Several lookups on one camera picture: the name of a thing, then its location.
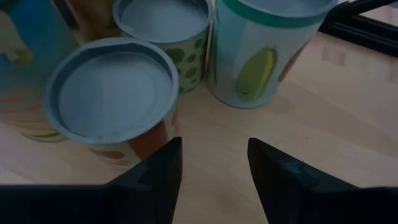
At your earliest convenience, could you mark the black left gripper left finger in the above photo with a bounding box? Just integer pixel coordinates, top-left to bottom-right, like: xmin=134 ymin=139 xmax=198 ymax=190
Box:
xmin=0 ymin=136 xmax=183 ymax=224

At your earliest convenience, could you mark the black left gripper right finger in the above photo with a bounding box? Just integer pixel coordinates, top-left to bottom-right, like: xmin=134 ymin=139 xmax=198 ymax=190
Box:
xmin=247 ymin=138 xmax=398 ymax=224

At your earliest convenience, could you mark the corn label tin can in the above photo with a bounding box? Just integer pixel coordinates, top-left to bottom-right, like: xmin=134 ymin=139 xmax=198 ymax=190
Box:
xmin=206 ymin=0 xmax=339 ymax=110

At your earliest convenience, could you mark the brown label tin can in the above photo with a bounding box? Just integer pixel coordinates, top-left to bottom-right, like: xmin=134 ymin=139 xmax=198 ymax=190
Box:
xmin=63 ymin=0 xmax=123 ymax=43

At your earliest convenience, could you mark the black aluminium table frame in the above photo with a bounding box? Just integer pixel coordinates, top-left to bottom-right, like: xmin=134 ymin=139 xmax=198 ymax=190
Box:
xmin=318 ymin=0 xmax=398 ymax=58

